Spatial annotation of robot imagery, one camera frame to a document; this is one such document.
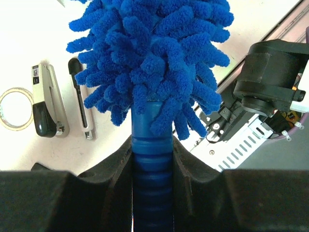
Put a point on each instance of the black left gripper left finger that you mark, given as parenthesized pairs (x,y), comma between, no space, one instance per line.
(97,200)

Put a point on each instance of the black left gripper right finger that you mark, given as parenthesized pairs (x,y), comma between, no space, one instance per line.
(240,200)

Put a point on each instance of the blue microfiber duster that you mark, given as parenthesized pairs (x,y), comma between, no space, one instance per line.
(153,60)

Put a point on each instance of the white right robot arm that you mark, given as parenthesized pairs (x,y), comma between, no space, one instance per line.
(274,77)

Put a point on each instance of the black T-shaped part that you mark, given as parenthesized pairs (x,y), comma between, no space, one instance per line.
(39,167)

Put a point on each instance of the white black marker pen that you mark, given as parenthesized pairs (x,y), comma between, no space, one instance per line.
(80,94)

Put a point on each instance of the grey black stapler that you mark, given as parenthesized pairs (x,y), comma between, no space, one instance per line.
(49,114)

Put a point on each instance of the roll of masking tape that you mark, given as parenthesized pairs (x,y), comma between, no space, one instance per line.
(16,111)

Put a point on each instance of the metal rail with mounts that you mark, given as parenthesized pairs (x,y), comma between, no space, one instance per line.
(234,134)

